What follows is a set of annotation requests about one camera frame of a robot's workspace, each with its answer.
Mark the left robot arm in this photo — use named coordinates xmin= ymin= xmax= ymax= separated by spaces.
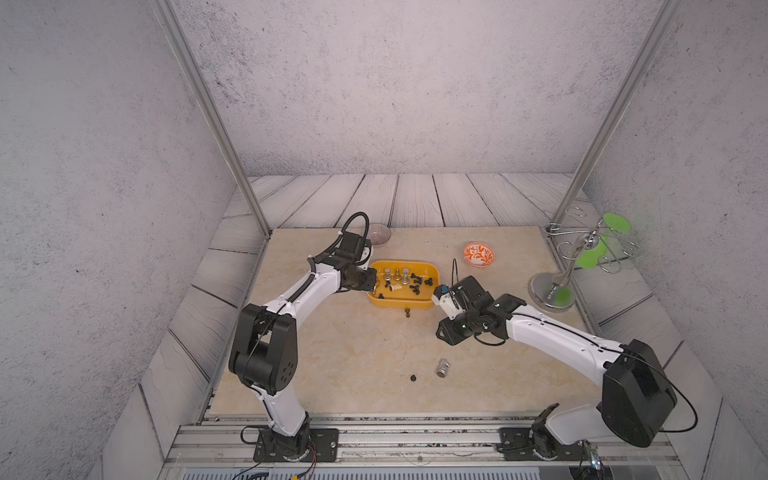
xmin=228 ymin=211 xmax=377 ymax=462

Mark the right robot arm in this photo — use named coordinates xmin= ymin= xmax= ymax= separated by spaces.
xmin=432 ymin=276 xmax=686 ymax=461

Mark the yellow plastic storage box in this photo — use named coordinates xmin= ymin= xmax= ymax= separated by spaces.
xmin=368 ymin=260 xmax=440 ymax=310

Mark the silver rook chess piece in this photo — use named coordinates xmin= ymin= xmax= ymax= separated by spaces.
xmin=435 ymin=358 xmax=451 ymax=378

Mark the striped glass bowl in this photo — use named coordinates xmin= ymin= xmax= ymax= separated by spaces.
xmin=366 ymin=223 xmax=392 ymax=246

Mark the orange patterned bowl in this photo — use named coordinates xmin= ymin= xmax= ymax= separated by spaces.
xmin=462 ymin=242 xmax=496 ymax=268

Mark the metal cup tree stand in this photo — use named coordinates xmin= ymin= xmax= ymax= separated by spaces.
xmin=528 ymin=206 xmax=637 ymax=312

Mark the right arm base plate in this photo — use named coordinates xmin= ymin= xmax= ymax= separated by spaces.
xmin=495 ymin=427 xmax=587 ymax=463

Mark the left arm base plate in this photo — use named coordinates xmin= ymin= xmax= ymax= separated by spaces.
xmin=253 ymin=427 xmax=339 ymax=463

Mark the right aluminium frame post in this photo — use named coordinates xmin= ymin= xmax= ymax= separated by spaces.
xmin=550 ymin=0 xmax=683 ymax=225

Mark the aluminium frame post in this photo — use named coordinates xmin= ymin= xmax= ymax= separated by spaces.
xmin=550 ymin=0 xmax=683 ymax=225
xmin=150 ymin=0 xmax=272 ymax=240

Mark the left aluminium frame post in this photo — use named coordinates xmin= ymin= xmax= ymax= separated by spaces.
xmin=150 ymin=0 xmax=272 ymax=240

